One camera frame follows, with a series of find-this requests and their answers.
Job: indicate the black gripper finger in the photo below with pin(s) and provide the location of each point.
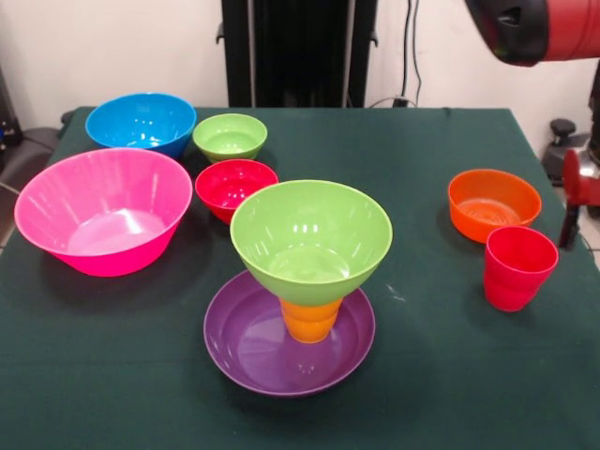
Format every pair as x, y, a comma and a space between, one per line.
568, 229

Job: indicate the dark green table cloth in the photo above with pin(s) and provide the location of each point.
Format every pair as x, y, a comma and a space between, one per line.
300, 422

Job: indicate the blue plastic bowl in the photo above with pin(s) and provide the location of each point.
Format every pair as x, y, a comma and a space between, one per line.
140, 117

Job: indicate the orange plastic bowl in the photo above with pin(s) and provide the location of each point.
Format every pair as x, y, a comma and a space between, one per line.
492, 201

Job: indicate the black pedestal leg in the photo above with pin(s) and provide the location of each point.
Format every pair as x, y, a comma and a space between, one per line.
28, 154
558, 154

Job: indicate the large green plastic bowl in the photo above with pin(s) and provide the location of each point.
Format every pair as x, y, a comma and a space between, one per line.
309, 220

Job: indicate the small green plastic bowl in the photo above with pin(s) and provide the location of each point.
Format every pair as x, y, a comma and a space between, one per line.
229, 136

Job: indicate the large pink plastic bowl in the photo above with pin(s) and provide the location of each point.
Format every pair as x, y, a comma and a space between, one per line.
117, 187

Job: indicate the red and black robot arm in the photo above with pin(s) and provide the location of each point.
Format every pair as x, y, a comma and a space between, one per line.
572, 28

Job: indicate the orange plastic cup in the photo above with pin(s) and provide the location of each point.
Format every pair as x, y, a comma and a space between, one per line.
309, 323

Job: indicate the red plastic cup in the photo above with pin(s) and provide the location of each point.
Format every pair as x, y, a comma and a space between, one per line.
515, 281

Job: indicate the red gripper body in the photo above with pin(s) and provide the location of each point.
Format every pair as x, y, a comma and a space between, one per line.
581, 187

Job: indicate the purple plastic bowl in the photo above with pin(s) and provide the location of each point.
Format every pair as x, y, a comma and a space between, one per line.
253, 351

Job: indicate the small red plastic bowl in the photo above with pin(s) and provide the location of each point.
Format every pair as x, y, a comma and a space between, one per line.
225, 187

